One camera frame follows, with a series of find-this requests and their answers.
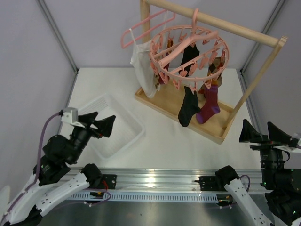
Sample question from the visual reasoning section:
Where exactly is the magenta striped sock yellow cuff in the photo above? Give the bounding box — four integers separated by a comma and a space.
196, 80, 220, 124

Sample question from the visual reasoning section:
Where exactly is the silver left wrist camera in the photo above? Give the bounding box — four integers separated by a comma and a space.
61, 107, 82, 126

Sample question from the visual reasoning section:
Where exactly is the pink clothes hanger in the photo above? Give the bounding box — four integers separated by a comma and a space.
120, 9, 176, 49

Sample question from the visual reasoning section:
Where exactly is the pink round clip hanger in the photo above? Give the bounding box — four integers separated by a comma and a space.
149, 9, 230, 91

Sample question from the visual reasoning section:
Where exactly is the beige argyle sock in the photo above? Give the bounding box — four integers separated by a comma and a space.
153, 74, 161, 91
198, 57, 225, 95

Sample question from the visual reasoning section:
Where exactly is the black sock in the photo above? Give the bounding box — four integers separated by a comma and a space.
178, 86, 200, 127
181, 45, 199, 65

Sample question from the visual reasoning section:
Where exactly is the white plastic basket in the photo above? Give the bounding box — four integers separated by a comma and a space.
79, 93, 145, 160

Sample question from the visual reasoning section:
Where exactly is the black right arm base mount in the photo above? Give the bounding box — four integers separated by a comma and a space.
194, 176, 226, 192

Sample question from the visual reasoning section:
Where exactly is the white slotted cable duct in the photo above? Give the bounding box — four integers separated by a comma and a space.
68, 191, 226, 203

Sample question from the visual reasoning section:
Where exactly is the wooden clothes rack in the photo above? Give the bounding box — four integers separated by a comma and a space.
136, 0, 287, 144

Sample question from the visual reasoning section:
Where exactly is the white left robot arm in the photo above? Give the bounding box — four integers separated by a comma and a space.
0, 108, 116, 226

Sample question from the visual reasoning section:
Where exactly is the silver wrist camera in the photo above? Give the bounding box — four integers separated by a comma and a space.
61, 107, 82, 126
276, 133, 301, 153

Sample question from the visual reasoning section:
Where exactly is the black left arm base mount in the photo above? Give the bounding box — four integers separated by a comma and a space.
99, 174, 117, 190

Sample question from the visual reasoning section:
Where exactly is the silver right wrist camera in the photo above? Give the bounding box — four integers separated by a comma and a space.
276, 133, 301, 153

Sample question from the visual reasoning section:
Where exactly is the white camisole top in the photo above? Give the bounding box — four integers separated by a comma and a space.
129, 28, 157, 98

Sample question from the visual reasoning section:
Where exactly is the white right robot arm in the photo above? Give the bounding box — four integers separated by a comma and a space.
215, 119, 301, 226

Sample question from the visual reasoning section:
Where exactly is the aluminium mounting rail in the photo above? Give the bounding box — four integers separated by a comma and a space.
54, 167, 267, 194

